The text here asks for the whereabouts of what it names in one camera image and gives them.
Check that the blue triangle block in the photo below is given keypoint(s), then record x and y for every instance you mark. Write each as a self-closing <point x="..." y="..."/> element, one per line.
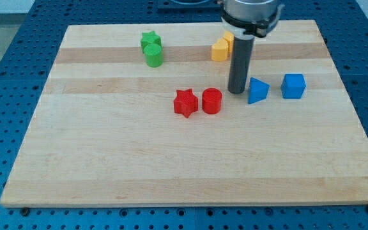
<point x="258" y="90"/>

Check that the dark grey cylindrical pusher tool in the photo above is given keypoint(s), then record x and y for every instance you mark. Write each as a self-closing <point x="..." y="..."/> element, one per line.
<point x="239" y="68"/>

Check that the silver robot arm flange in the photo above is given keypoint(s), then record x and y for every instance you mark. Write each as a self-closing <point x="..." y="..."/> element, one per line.
<point x="247" y="19"/>

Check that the blue cube block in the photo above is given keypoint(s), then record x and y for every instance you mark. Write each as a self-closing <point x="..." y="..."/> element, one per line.
<point x="293" y="86"/>

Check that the red star block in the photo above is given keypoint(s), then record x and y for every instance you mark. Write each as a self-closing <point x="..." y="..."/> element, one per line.
<point x="185" y="102"/>

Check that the red cylinder block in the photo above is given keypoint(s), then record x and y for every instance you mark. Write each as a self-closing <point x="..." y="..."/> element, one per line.
<point x="211" y="100"/>

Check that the light wooden board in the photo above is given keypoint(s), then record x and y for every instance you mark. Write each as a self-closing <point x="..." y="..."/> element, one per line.
<point x="104" y="132"/>

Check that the green cylinder block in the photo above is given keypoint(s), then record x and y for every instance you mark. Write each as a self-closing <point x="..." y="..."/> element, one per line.
<point x="153" y="55"/>

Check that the yellow heart block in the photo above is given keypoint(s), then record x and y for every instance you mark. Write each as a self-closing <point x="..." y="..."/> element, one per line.
<point x="219" y="50"/>

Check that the green star block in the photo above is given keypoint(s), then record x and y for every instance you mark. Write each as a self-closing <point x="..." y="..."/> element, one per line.
<point x="149" y="38"/>

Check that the yellow hexagon block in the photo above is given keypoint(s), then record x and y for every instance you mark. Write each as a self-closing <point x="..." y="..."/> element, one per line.
<point x="229" y="38"/>

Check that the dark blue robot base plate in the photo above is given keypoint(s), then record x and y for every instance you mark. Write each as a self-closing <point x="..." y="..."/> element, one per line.
<point x="186" y="5"/>

